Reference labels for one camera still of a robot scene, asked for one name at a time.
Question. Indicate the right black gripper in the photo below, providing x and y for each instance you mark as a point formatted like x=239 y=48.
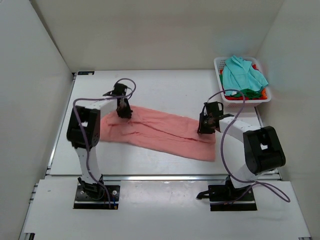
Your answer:
x=201 y=130

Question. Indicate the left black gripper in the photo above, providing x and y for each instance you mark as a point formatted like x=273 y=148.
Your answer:
x=127 y=113

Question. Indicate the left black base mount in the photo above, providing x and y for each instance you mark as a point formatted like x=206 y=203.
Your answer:
x=95 y=197

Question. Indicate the salmon pink t shirt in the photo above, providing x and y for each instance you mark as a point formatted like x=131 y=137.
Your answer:
x=159 y=131

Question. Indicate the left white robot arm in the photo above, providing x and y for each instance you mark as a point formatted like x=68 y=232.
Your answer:
x=84 y=128

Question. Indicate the aluminium rail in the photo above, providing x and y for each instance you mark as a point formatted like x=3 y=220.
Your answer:
x=203 y=177

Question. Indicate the white plastic basket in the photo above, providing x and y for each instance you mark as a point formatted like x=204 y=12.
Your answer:
x=219 y=64

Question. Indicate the green t shirt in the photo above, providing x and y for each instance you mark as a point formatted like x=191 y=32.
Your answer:
x=248 y=94

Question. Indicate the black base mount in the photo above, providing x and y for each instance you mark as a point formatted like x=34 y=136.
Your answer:
x=95 y=197
x=226 y=198

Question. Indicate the small dark label sticker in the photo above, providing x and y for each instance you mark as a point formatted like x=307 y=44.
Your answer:
x=85 y=73

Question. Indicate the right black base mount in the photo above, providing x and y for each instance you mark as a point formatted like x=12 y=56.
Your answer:
x=226 y=198

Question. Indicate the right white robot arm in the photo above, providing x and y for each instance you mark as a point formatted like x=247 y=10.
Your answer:
x=262 y=152

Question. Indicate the teal t shirt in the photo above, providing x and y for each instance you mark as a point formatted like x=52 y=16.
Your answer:
x=239 y=74

